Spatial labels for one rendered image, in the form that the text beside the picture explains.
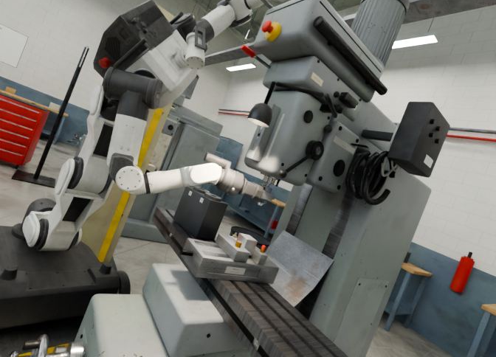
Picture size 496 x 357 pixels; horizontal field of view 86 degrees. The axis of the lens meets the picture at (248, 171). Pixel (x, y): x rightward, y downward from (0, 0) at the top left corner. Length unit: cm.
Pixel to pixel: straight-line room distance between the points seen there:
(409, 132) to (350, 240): 48
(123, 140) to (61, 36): 907
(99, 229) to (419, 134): 246
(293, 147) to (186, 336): 67
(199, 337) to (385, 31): 131
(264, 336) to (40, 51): 953
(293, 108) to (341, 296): 78
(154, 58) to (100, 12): 916
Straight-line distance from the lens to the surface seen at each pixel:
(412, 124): 105
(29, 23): 995
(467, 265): 484
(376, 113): 129
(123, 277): 151
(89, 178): 131
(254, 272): 106
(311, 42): 95
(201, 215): 128
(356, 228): 121
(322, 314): 129
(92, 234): 275
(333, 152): 108
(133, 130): 89
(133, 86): 91
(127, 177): 87
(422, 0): 370
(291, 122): 94
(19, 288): 134
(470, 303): 498
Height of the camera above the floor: 130
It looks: level
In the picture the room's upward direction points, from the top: 22 degrees clockwise
